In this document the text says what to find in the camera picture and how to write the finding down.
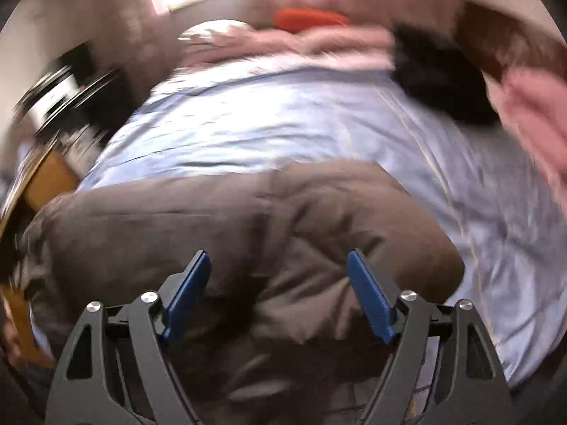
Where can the black folded jacket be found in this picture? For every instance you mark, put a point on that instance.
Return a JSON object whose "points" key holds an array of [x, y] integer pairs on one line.
{"points": [[431, 69]]}

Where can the yellow wooden cabinet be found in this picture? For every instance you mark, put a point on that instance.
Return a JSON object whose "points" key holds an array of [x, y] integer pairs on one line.
{"points": [[44, 175]]}

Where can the brown hooded puffer jacket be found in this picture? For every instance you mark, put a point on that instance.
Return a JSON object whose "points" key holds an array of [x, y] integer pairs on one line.
{"points": [[279, 336]]}

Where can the pink folded quilt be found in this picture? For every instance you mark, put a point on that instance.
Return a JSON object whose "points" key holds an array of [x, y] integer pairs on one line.
{"points": [[531, 104]]}

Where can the pink pillow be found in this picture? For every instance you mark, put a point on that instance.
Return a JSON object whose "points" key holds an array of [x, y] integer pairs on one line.
{"points": [[252, 44], [339, 38]]}

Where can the black computer desk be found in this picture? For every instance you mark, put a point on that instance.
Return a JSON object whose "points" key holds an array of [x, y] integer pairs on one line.
{"points": [[104, 101]]}

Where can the pink pillow left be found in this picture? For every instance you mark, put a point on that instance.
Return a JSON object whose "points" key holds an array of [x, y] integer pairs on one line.
{"points": [[252, 44]]}

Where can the dark wooden headboard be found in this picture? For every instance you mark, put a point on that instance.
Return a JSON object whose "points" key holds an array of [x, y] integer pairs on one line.
{"points": [[496, 41]]}

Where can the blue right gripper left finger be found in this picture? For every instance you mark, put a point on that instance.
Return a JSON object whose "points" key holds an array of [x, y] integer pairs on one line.
{"points": [[180, 294]]}

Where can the white floral small appliance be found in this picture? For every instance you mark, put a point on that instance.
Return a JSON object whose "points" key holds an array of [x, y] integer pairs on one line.
{"points": [[81, 148]]}

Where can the orange carrot plush toy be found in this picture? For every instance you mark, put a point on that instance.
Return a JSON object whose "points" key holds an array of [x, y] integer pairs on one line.
{"points": [[294, 20]]}

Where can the white printer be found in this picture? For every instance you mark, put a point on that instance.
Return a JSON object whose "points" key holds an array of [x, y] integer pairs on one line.
{"points": [[51, 91]]}

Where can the pink pillow right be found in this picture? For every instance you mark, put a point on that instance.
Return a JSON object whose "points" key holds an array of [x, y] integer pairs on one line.
{"points": [[339, 38]]}

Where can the white floral pillow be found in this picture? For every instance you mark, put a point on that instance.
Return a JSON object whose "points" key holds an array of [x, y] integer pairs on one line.
{"points": [[218, 33]]}

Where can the blue plaid bed sheet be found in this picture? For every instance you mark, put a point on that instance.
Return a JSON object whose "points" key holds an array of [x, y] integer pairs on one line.
{"points": [[261, 113]]}

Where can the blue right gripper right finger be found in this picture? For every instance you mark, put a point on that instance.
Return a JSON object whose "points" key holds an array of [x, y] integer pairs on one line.
{"points": [[376, 293]]}

